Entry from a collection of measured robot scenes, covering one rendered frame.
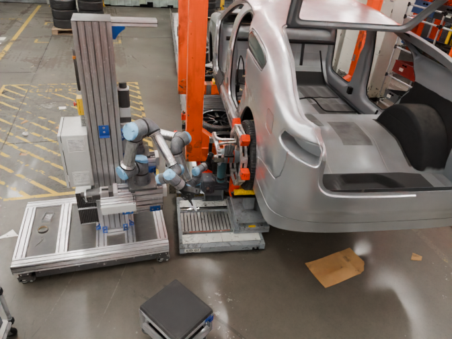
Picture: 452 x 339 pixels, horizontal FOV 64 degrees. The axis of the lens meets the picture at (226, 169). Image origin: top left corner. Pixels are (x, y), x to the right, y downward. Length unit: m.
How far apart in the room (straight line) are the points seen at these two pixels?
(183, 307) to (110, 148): 1.34
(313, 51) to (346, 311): 3.86
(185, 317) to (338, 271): 1.61
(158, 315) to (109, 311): 0.60
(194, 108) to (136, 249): 1.42
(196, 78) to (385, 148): 1.91
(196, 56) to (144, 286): 2.07
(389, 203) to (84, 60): 2.29
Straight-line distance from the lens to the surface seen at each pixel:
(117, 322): 3.12
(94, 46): 2.73
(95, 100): 2.83
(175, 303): 2.75
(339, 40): 8.67
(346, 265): 3.74
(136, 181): 2.99
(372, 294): 3.61
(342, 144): 3.53
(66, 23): 11.31
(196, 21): 3.33
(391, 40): 7.66
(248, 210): 3.69
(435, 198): 2.87
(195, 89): 3.50
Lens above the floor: 2.55
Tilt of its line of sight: 33 degrees down
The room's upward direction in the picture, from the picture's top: 5 degrees clockwise
